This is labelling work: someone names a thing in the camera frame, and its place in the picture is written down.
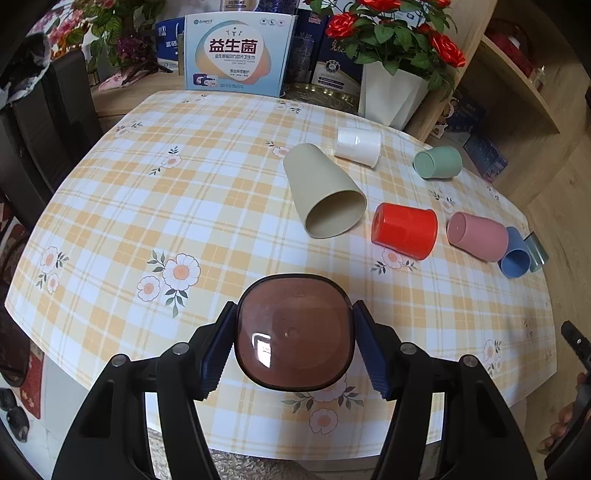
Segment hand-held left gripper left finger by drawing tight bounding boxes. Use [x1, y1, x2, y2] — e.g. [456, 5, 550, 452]
[51, 301, 238, 480]

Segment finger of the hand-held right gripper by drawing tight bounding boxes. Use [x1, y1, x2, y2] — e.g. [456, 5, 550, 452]
[560, 321, 591, 371]

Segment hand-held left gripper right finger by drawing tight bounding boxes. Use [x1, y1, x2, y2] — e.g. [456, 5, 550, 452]
[351, 301, 546, 480]

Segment brown translucent cup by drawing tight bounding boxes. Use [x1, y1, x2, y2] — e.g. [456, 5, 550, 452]
[233, 274, 357, 392]

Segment grey-teal cup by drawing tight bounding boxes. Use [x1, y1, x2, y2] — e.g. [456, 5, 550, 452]
[523, 234, 549, 273]

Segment blue cup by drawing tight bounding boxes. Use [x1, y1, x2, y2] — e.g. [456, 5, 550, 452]
[499, 226, 531, 280]

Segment red cup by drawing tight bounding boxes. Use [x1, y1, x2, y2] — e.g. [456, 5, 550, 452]
[371, 202, 438, 260]

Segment pink cup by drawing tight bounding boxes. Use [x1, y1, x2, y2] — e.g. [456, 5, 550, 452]
[446, 212, 509, 263]

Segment beige cup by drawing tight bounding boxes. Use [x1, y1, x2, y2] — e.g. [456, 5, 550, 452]
[283, 143, 368, 239]

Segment green cup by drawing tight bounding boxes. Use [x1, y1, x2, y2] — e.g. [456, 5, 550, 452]
[413, 145, 463, 180]

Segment white cup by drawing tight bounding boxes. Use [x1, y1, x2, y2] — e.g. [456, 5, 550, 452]
[334, 126, 383, 167]

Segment person's right hand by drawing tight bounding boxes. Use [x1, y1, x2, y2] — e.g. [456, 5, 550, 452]
[542, 402, 578, 453]

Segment checked floral tablecloth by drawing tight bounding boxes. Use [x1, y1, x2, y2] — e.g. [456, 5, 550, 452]
[4, 89, 555, 448]

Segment red patterned rug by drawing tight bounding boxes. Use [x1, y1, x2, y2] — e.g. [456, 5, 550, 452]
[18, 345, 46, 407]

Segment dark slippers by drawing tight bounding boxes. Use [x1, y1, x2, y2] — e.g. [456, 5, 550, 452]
[0, 388, 30, 443]

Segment blue boxes in shelf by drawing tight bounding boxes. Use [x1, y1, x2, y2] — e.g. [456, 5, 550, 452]
[434, 90, 509, 183]

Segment white vase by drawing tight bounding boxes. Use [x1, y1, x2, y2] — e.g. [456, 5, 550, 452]
[358, 61, 431, 131]

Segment gold tray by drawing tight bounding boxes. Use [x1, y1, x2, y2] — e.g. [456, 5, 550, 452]
[283, 83, 362, 116]

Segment wooden shelf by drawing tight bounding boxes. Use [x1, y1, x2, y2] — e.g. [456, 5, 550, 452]
[405, 0, 591, 217]

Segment dark blue box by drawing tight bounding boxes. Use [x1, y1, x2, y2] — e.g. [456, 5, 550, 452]
[310, 14, 363, 91]

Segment dark chair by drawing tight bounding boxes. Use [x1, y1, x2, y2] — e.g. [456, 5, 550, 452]
[0, 48, 103, 232]

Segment pink floral cloth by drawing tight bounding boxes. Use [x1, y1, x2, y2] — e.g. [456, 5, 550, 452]
[98, 65, 158, 91]

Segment large light blue product box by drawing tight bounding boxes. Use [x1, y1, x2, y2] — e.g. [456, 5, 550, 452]
[185, 13, 299, 99]

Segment red container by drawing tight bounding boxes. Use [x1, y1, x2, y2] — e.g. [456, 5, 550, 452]
[484, 18, 539, 79]

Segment blue gift bag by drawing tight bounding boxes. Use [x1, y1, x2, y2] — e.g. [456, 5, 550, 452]
[154, 17, 189, 75]

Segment red rose bouquet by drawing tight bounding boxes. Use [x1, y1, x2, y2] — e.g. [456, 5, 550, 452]
[305, 0, 466, 91]

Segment green potted plant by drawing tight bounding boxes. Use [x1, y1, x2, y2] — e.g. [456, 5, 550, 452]
[74, 0, 168, 70]

